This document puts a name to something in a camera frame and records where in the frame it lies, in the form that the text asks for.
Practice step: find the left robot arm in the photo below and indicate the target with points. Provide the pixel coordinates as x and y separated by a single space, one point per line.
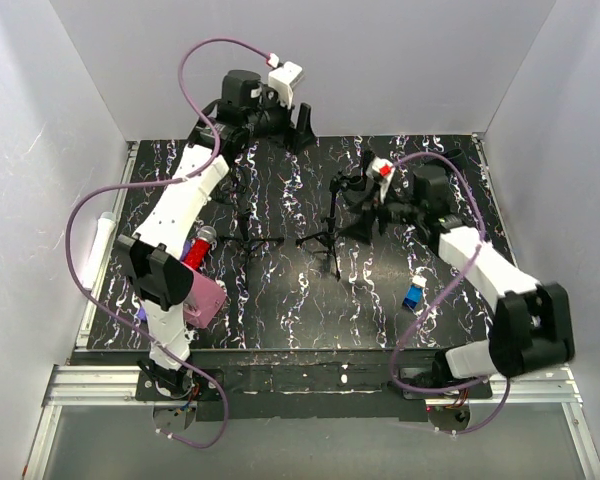
172 292

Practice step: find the black round-base stand purple mic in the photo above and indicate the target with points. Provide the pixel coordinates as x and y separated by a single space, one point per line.
457 157

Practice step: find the black round-base stand white mic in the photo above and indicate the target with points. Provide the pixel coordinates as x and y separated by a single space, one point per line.
366 159

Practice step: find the blue white small toy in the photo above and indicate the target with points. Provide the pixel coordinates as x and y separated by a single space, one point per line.
414 293

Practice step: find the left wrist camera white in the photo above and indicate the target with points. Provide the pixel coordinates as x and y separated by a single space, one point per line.
283 77

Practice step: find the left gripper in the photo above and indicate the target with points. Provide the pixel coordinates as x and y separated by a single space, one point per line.
296 139

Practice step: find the black tripod shock-mount stand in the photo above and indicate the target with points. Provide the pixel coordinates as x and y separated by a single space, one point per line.
245 235

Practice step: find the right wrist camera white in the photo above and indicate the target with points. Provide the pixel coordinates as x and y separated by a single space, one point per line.
381 172

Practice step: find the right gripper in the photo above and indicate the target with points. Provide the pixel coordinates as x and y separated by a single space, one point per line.
362 228

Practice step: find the red glitter microphone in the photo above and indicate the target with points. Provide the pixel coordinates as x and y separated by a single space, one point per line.
201 245

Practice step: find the white microphone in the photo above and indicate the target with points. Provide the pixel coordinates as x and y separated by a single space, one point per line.
105 227

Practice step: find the pink metronome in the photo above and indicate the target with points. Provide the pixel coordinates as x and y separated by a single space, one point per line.
205 299

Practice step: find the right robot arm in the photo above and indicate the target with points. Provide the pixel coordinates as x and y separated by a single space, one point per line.
531 328

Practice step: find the purple microphone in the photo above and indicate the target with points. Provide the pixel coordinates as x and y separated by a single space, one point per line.
141 314

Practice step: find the black marble mat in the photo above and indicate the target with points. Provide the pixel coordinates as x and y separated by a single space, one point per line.
290 297

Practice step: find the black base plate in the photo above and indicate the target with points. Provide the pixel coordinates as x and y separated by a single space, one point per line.
290 384

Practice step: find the black tripod stand pink mic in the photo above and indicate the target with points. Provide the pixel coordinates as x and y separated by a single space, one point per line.
327 238

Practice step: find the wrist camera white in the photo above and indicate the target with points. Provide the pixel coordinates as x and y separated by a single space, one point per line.
381 172
283 77

